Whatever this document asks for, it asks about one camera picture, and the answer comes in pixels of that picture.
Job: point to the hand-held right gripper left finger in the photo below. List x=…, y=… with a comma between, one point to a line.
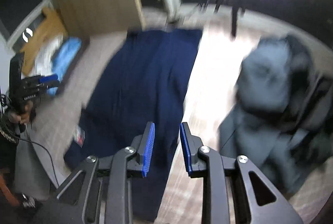
x=148, y=153

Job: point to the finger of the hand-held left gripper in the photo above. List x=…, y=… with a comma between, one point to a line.
x=46, y=78
x=46, y=85

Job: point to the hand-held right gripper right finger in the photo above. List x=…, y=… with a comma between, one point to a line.
x=186, y=151

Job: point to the navy blue garment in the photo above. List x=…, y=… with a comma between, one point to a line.
x=145, y=78

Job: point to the person's left forearm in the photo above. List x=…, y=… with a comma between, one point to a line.
x=7, y=130

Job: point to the person's left hand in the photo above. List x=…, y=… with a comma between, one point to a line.
x=23, y=114

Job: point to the orange wooden furniture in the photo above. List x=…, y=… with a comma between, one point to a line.
x=49, y=26

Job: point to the plaid blanket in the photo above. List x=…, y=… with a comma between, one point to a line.
x=213, y=83

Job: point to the person's dark clothing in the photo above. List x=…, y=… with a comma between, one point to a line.
x=10, y=161

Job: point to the grey jacket pile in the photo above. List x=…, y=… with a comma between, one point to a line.
x=268, y=88

